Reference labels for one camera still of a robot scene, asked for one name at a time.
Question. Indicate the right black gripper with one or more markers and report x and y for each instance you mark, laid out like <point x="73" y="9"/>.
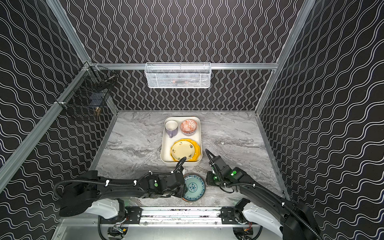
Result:
<point x="212" y="178"/>

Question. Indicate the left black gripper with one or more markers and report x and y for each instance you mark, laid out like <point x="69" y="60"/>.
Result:
<point x="180" y="186"/>

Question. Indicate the teal patterned plate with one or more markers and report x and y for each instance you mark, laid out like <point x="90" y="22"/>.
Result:
<point x="195" y="188"/>

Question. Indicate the white plastic bin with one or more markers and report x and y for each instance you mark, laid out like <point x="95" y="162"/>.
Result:
<point x="168" y="142"/>

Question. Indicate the yellow dotted scalloped plate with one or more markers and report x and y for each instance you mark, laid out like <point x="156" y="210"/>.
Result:
<point x="197" y="148"/>

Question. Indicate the cream plate with characters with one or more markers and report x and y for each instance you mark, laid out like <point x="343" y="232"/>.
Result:
<point x="182" y="149"/>

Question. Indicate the lavender mug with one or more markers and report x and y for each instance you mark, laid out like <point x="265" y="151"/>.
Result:
<point x="171" y="128"/>

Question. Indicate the red patterned bowl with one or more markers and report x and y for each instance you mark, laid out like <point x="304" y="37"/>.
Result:
<point x="188" y="125"/>

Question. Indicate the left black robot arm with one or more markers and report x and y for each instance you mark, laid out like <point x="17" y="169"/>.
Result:
<point x="93" y="194"/>

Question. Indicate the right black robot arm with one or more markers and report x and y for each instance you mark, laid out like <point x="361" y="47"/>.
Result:
<point x="261" y="206"/>

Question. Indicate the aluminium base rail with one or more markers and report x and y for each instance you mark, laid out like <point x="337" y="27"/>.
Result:
<point x="200" y="217"/>

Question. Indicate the clear wire wall basket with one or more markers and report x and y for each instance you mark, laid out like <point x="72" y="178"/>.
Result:
<point x="178" y="75"/>

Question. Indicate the black wire wall basket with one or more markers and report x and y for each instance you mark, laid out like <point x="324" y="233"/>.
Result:
<point x="88" y="100"/>

